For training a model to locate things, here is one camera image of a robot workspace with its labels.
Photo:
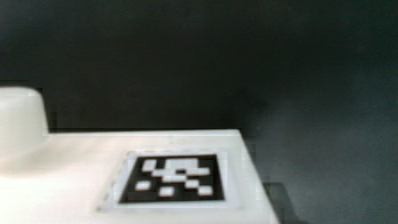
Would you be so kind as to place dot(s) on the white drawer cabinet box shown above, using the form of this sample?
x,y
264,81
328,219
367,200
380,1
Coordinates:
x,y
154,177

